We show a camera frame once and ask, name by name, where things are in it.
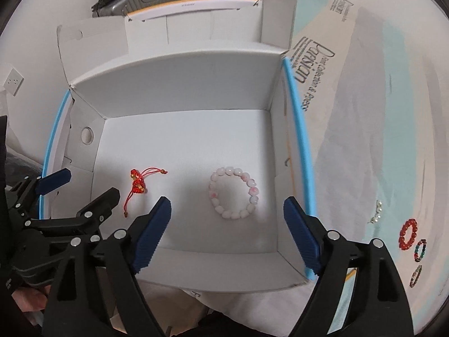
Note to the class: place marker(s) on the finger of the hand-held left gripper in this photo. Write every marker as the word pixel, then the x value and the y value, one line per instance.
pixel 103 203
pixel 56 180

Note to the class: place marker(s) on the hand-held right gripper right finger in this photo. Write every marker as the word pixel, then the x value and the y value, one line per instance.
pixel 301 238

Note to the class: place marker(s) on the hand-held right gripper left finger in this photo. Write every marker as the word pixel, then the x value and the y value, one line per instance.
pixel 152 233

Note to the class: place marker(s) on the cardboard box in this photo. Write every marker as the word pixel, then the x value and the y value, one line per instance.
pixel 182 140

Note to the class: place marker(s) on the person's left hand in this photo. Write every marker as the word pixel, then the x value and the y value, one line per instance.
pixel 29 300

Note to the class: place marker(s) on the dark cloth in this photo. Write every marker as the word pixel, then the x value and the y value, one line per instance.
pixel 21 165

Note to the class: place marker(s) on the pearl earring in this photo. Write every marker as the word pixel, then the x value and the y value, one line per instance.
pixel 379 206
pixel 374 219

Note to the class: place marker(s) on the white wall socket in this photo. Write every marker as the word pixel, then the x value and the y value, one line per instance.
pixel 13 81

